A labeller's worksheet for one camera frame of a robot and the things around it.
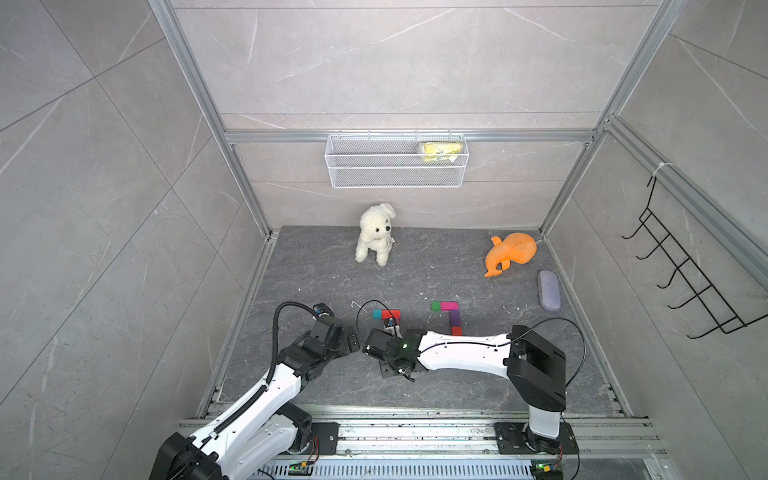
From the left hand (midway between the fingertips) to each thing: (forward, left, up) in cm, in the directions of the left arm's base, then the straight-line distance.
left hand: (345, 333), depth 84 cm
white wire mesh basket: (+52, -16, +22) cm, 59 cm away
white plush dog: (+32, -9, +9) cm, 34 cm away
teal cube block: (+9, -9, -6) cm, 14 cm away
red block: (+11, -15, -9) cm, 20 cm away
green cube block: (+12, -29, -7) cm, 32 cm away
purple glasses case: (+15, -67, -5) cm, 69 cm away
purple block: (+7, -34, -8) cm, 36 cm away
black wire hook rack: (-11, -81, +26) cm, 85 cm away
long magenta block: (+12, -33, -8) cm, 36 cm away
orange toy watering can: (+32, -61, -2) cm, 69 cm away
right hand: (-8, -13, -5) cm, 16 cm away
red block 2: (+3, -34, -7) cm, 35 cm away
